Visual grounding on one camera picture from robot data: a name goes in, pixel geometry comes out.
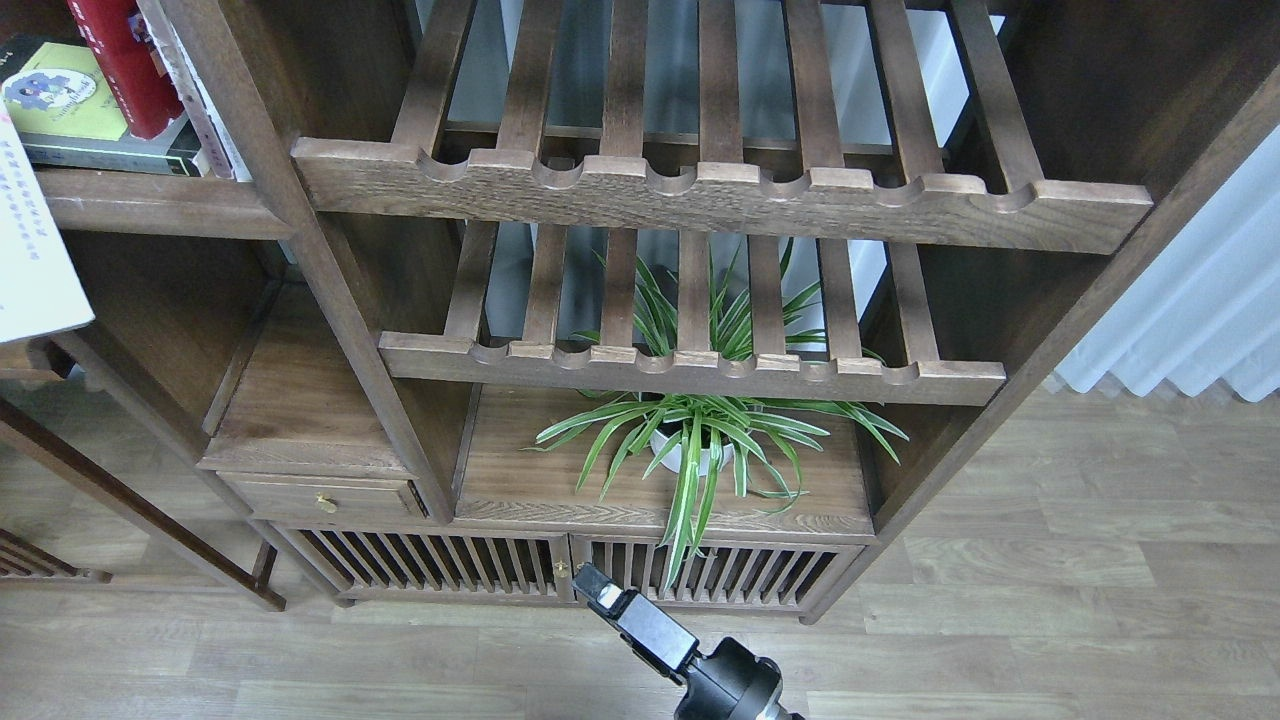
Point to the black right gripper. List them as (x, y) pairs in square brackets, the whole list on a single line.
[(730, 683)]

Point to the white purple cover book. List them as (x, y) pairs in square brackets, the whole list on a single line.
[(41, 292)]

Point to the red cover book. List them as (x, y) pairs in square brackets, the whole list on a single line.
[(117, 35)]

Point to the green grey cover book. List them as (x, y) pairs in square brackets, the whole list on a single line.
[(66, 115)]

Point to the green spider plant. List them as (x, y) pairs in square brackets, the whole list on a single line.
[(705, 440)]

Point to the dark wooden bookshelf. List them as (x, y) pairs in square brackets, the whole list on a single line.
[(930, 202)]

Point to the white curtain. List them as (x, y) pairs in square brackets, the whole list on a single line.
[(1207, 309)]

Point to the upright white book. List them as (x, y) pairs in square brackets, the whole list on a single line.
[(225, 160)]

